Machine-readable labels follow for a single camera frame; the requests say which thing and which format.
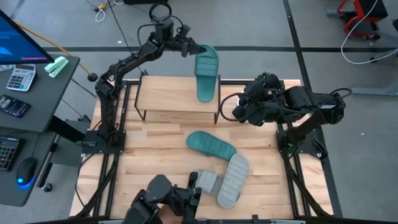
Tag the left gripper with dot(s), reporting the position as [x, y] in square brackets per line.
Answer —
[177, 46]

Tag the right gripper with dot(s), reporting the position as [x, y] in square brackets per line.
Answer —
[252, 109]

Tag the teal rubber slide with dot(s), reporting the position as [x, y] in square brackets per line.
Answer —
[205, 81]
[211, 145]

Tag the grey rubber slide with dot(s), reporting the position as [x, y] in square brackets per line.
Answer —
[233, 180]
[208, 182]

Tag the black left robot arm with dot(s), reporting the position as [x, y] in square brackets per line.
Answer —
[107, 93]

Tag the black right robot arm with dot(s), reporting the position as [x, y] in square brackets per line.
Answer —
[311, 101]

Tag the wooden shelf black legs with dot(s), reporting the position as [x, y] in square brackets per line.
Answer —
[168, 96]

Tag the green cactus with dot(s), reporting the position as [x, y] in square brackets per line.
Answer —
[263, 75]

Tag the black round knob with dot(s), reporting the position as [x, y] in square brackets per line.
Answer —
[92, 77]

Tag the grey desk foot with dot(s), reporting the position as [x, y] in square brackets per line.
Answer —
[373, 91]

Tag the mint green stapler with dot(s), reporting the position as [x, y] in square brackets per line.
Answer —
[56, 67]

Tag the red black stool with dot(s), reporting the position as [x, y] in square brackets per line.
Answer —
[357, 15]

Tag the black desk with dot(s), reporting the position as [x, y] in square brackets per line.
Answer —
[46, 102]

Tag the grey calculator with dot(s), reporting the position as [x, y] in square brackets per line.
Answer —
[21, 77]

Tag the computer monitor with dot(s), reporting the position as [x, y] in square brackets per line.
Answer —
[18, 40]

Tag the black smartphone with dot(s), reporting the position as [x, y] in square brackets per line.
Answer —
[14, 106]

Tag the black computer mouse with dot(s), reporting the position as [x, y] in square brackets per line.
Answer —
[26, 171]

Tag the black keyboard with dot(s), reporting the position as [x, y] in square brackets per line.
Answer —
[7, 154]

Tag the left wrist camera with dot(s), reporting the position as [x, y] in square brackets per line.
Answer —
[183, 32]

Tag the black aluminium rig frame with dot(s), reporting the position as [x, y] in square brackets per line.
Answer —
[233, 82]

